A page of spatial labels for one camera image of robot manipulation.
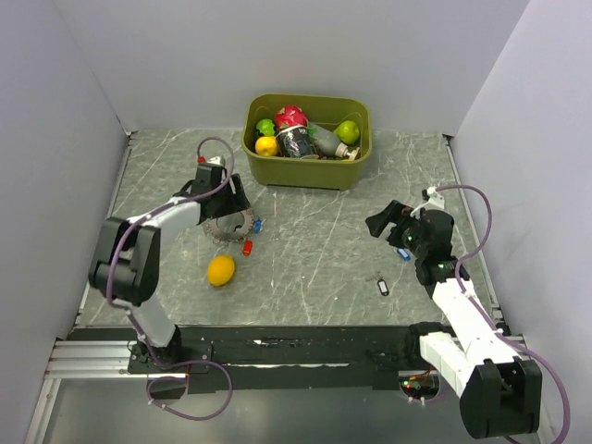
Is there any green pepper toy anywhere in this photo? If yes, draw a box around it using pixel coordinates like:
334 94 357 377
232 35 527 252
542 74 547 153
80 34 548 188
255 118 277 138

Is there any purple cable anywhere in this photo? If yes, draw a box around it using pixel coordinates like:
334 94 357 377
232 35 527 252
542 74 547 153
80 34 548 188
105 137 236 421
406 184 571 444

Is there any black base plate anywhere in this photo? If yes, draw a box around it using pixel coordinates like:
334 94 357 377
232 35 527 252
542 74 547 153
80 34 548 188
128 326 429 394

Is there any black can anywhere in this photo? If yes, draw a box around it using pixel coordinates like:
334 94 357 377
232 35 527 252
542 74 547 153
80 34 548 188
277 125 318 159

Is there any red dragon fruit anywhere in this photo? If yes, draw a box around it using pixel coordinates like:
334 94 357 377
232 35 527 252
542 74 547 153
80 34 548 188
274 105 308 131

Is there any olive green plastic bin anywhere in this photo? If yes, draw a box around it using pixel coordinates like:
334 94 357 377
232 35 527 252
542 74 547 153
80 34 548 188
242 93 372 191

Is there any grey pump bottle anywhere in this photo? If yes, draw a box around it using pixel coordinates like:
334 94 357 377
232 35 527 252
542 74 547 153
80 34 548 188
307 122 360 161

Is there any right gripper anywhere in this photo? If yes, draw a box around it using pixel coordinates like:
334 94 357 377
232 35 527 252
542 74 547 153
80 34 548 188
365 200 427 259

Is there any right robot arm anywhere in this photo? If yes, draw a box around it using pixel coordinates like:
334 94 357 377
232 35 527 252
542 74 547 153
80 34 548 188
365 201 542 438

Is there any yellow lemon on table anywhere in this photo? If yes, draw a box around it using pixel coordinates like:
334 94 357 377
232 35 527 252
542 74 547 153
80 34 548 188
206 254 236 287

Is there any black key tag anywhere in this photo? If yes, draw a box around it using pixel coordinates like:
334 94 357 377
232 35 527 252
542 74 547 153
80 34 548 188
376 278 389 296

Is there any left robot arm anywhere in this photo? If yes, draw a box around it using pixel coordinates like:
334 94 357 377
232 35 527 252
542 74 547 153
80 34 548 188
88 161 251 372

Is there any yellow lemon in bin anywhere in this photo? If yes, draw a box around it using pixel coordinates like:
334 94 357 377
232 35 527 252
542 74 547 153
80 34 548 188
254 136 280 156

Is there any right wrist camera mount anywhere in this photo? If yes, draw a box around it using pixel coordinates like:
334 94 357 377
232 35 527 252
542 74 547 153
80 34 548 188
410 187 445 218

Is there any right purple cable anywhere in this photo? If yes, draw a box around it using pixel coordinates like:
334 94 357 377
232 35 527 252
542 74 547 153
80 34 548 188
406 184 571 444

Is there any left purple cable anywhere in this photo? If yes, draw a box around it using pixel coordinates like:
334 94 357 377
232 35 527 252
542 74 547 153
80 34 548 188
105 137 236 421

